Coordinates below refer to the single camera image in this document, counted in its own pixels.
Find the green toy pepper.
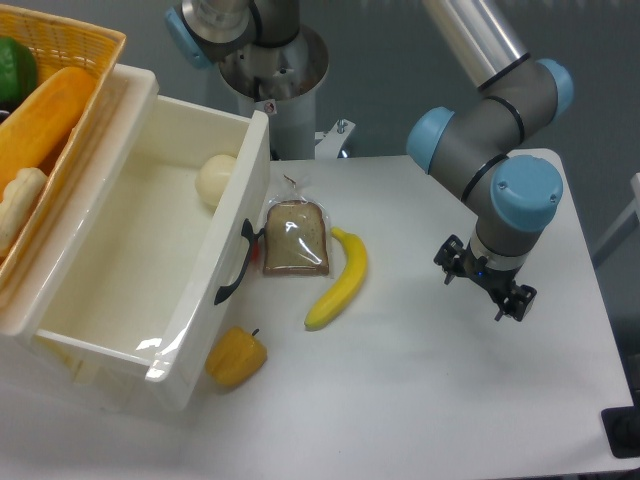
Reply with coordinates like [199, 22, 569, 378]
[1, 37, 38, 111]

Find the cream toy pastry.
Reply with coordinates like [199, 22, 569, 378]
[1, 168, 48, 257]

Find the yellow banana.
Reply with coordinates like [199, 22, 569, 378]
[304, 227, 368, 331]

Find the white frame at right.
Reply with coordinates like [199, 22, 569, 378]
[591, 173, 639, 268]

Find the orange toy bread loaf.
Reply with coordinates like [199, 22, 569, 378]
[1, 67, 97, 187]

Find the yellow bell pepper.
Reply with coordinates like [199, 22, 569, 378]
[205, 327, 268, 387]

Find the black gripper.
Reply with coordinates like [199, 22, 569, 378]
[434, 235, 537, 322]

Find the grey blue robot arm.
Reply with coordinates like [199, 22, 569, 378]
[165, 1, 574, 320]

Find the white top drawer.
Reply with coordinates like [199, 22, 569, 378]
[37, 96, 270, 410]

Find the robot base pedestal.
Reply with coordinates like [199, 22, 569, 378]
[219, 25, 355, 160]

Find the yellow woven basket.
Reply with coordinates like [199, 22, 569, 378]
[1, 5, 126, 284]

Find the white drawer cabinet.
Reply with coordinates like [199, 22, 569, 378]
[1, 64, 159, 375]

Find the white toy egg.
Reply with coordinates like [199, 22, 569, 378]
[195, 154, 236, 207]

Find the black object at table edge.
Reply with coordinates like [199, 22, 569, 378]
[601, 406, 639, 459]

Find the black drawer handle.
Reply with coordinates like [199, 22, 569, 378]
[214, 218, 266, 306]

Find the bagged bread slice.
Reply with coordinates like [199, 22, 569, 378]
[262, 174, 331, 277]

